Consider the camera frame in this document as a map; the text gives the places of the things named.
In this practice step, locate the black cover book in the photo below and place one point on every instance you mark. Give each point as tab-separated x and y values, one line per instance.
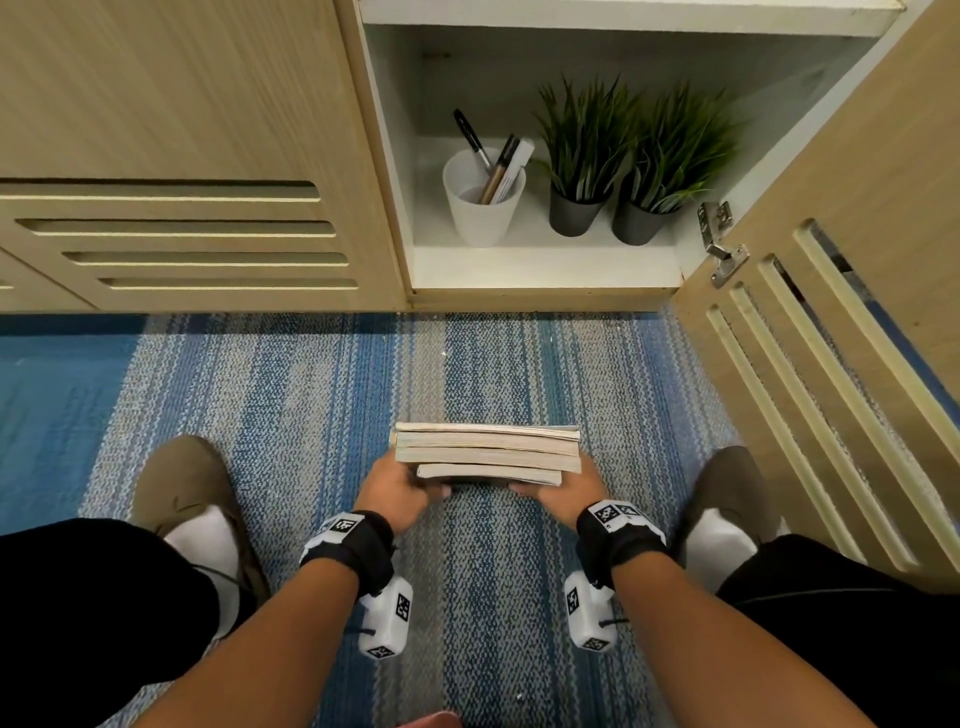
487	475

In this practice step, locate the person's left hand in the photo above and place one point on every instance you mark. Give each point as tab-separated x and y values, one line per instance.
390	495

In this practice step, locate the slatted wooden cabinet door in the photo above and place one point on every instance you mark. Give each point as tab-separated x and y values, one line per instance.
187	90
30	289
862	225

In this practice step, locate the person's right forearm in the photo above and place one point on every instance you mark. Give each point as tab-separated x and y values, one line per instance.
720	652

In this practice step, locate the person's brown shoe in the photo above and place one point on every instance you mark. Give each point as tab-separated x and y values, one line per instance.
735	480
180	472

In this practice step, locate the beige wooden cabinet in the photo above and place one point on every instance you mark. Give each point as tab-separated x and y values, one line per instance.
540	266

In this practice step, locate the person's left forearm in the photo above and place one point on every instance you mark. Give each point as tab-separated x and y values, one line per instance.
255	652

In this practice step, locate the person's left white sock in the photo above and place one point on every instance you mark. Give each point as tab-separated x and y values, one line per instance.
202	547

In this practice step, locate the metal door hinge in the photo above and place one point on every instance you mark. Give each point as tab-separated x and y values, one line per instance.
720	251

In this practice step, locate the person's right white sock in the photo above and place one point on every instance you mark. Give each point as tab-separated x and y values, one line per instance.
720	547

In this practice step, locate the cream cookbook with bowl picture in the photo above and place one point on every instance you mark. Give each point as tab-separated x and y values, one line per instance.
487	428

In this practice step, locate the beige paperback book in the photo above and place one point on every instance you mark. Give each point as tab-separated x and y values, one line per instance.
487	459

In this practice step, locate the person's black trousers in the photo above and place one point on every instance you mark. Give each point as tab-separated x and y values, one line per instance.
75	600

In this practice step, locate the white marker pen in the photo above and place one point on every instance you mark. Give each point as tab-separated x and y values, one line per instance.
516	169

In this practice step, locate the person's right hand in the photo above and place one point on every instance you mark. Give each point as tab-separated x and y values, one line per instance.
570	499

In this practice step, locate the person's left brown shoe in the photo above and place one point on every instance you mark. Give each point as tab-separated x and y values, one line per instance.
180	472

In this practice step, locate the person's white sock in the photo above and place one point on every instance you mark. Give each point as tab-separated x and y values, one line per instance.
202	547
720	547

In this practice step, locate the artificial grass plant black pot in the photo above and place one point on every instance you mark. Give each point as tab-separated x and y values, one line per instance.
637	225
574	217

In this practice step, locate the person's right brown shoe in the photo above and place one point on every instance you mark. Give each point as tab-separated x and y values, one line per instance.
735	480

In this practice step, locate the silver black pen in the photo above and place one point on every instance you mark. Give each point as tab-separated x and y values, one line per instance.
472	139

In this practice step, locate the colourful cookbook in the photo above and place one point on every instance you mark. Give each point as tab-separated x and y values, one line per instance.
487	442

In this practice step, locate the white cup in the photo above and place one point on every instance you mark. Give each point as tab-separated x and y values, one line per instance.
480	221

